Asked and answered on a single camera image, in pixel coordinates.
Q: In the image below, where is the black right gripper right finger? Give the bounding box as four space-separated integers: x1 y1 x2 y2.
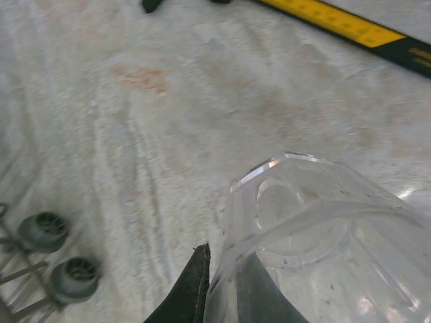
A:
234 251 309 323

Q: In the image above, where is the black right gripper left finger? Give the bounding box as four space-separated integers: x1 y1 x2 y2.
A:
143 242 212 323

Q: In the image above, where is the clear faceted plastic cup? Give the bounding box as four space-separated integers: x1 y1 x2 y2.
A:
205 151 431 323

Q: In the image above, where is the yellow black caliper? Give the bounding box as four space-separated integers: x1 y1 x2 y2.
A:
139 0 431 80

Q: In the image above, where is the grey wire dish rack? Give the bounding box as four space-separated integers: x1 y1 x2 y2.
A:
0 201 104 323

